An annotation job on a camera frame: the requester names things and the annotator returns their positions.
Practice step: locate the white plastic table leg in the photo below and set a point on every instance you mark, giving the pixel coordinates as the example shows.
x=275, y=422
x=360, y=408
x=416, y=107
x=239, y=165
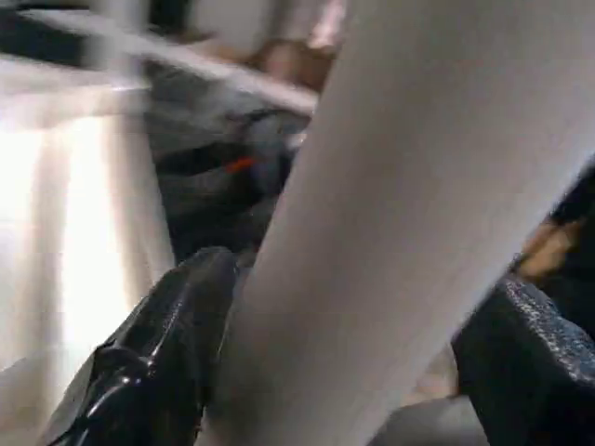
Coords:
x=395, y=186

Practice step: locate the white plastic table top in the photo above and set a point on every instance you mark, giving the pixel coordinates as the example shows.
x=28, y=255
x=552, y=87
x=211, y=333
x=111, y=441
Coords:
x=70, y=209

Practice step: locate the black work mat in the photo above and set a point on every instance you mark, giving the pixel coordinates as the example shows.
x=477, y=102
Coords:
x=42, y=42

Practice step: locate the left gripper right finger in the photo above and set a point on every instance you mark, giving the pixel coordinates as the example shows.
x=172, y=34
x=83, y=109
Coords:
x=534, y=371

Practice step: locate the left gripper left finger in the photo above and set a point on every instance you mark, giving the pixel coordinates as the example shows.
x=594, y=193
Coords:
x=158, y=353

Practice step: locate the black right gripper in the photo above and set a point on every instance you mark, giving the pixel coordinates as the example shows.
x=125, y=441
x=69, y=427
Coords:
x=223, y=186

